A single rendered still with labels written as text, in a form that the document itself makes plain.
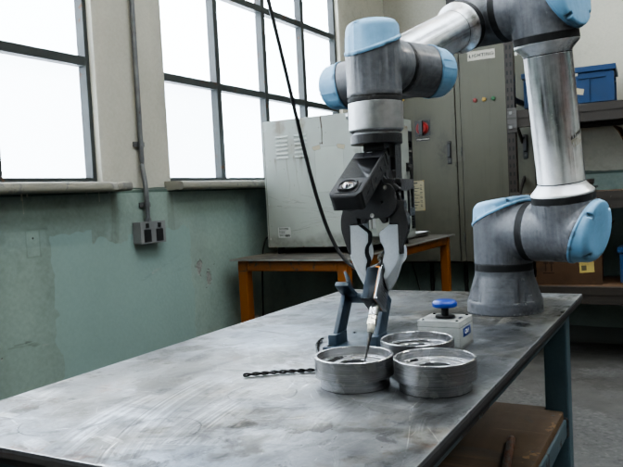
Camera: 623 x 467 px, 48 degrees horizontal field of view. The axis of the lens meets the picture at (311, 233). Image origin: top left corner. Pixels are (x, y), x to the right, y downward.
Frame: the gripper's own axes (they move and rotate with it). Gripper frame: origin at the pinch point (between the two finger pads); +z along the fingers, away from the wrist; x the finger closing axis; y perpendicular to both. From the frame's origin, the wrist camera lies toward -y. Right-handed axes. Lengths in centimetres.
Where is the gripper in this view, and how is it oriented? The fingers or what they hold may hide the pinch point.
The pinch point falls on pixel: (376, 281)
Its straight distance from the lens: 96.4
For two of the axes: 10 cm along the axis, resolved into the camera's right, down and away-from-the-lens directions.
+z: 0.5, 10.0, 0.5
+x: -9.0, 0.2, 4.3
